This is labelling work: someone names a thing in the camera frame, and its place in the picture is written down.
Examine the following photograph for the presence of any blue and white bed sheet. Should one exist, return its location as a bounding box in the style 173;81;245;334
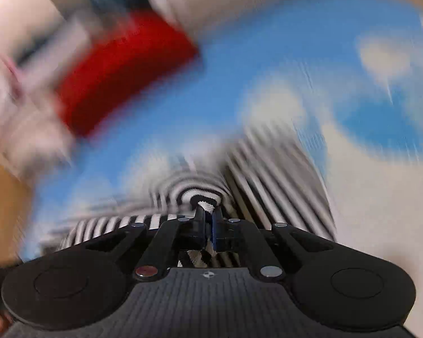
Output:
19;0;423;284

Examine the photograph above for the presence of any red knitted blanket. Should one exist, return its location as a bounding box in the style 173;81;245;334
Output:
56;10;200;139

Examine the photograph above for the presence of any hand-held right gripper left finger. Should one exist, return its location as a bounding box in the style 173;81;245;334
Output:
86;205;207;282

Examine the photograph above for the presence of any striped hooded top white vest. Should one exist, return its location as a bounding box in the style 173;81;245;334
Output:
53;120;339;270

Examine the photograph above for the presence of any white fleece folded blanket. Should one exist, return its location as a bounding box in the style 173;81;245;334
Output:
0;17;96;181

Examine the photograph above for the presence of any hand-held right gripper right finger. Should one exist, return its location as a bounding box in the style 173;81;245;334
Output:
211;207;335;282

